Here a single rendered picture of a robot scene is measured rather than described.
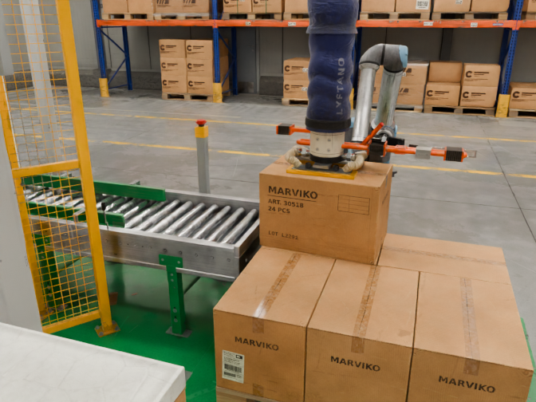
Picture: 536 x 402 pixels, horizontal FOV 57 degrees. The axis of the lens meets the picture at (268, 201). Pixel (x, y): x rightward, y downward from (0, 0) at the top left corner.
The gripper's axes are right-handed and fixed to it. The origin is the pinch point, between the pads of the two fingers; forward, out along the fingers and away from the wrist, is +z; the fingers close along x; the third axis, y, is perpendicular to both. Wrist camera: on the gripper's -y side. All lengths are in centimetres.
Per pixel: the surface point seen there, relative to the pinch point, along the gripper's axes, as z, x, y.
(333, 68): 10.3, 37.4, 24.0
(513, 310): 42, -54, -61
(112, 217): 24, -45, 143
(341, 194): 19.8, -18.9, 15.6
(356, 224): 20.0, -33.2, 7.9
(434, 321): 60, -54, -30
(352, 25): 5, 56, 18
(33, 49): -157, 34, 348
